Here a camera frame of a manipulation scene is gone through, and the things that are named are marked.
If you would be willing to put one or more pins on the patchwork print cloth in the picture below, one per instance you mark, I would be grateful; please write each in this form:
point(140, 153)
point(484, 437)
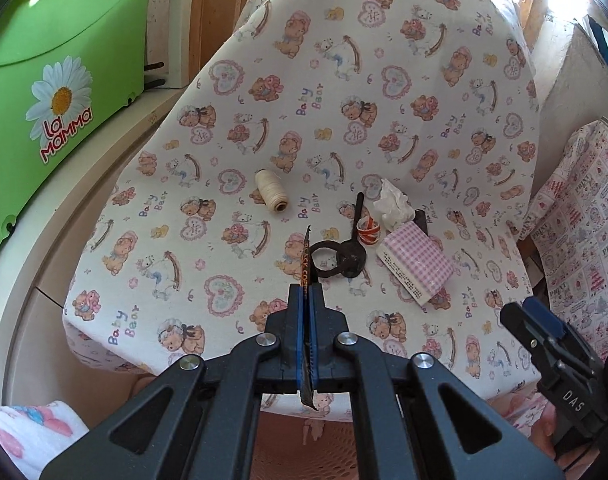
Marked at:
point(579, 220)

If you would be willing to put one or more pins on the bear print cloth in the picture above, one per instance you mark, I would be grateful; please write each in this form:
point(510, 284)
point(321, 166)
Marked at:
point(334, 110)

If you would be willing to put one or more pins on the pink checked box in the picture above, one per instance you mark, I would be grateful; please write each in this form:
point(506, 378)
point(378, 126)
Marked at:
point(419, 260)

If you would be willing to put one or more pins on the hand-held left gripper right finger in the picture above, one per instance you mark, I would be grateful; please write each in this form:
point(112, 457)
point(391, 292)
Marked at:
point(315, 330)

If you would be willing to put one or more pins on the white tissue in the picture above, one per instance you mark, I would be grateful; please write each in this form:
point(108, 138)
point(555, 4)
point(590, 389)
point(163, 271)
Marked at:
point(391, 205)

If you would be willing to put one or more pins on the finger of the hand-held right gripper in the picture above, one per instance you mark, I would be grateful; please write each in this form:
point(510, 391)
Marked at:
point(521, 325)

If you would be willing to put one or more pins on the green plastic storage bin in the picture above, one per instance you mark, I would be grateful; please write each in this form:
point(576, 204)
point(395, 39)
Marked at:
point(83, 35)

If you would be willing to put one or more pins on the dark snack wrapper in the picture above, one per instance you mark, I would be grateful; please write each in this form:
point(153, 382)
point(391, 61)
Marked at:
point(306, 260)

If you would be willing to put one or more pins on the white towel with pink print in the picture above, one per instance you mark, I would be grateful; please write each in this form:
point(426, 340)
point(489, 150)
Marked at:
point(28, 435)

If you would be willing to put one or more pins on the black scissors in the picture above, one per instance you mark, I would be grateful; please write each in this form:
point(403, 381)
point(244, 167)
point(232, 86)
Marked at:
point(351, 260)

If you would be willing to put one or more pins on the wooden board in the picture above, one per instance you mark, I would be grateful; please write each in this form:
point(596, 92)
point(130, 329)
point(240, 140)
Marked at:
point(218, 10)

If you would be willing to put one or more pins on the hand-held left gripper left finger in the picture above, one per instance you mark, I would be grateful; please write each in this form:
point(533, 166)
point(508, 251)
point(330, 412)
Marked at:
point(296, 330)

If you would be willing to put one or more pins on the cream thread spool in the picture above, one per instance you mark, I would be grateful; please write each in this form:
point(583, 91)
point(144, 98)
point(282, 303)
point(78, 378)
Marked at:
point(271, 190)

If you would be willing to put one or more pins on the red and white tape roll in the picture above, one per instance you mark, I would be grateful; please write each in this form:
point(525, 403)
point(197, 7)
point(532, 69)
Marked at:
point(370, 232)

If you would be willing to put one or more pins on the small black object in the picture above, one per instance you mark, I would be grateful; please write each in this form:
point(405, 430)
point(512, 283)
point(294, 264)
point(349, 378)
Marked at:
point(420, 220)

